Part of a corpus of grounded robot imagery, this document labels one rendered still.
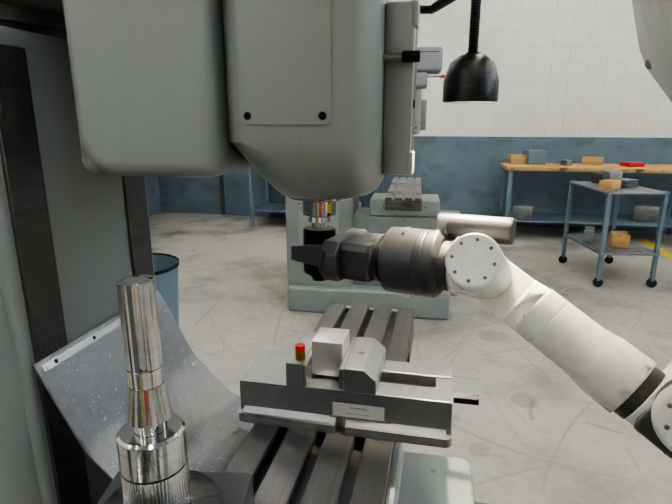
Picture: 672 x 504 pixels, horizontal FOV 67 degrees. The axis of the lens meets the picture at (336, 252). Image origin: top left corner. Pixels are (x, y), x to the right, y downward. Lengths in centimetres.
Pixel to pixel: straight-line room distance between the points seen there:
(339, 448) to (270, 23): 60
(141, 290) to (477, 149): 693
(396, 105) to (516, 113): 659
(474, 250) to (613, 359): 18
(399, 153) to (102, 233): 51
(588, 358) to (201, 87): 52
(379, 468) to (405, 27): 60
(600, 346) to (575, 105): 682
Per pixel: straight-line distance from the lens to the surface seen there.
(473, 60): 70
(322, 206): 70
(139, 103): 67
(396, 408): 83
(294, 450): 82
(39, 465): 90
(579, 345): 61
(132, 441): 40
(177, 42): 65
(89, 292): 90
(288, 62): 62
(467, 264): 60
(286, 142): 62
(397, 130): 67
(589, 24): 746
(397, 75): 67
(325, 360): 84
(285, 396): 86
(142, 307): 36
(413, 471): 97
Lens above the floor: 141
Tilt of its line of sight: 15 degrees down
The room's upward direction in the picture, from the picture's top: straight up
